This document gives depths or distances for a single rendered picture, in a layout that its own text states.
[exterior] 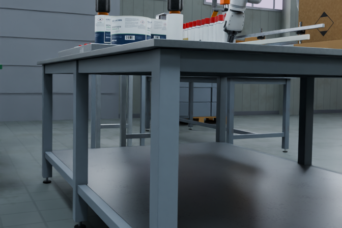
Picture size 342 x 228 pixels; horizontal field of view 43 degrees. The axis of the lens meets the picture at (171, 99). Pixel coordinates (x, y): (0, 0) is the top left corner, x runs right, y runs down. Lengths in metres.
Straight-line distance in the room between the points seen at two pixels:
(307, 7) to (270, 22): 7.39
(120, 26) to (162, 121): 1.05
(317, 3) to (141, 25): 0.82
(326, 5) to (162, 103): 1.15
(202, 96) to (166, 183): 5.82
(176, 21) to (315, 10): 0.69
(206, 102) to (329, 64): 5.59
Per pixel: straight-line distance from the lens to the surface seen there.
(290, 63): 1.39
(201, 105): 6.97
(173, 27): 2.32
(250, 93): 9.23
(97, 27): 2.45
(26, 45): 7.53
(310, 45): 1.71
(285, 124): 4.58
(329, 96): 10.63
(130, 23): 2.13
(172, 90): 1.16
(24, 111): 7.53
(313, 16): 2.16
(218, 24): 2.46
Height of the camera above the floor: 0.73
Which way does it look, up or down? 3 degrees down
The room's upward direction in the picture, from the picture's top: 1 degrees clockwise
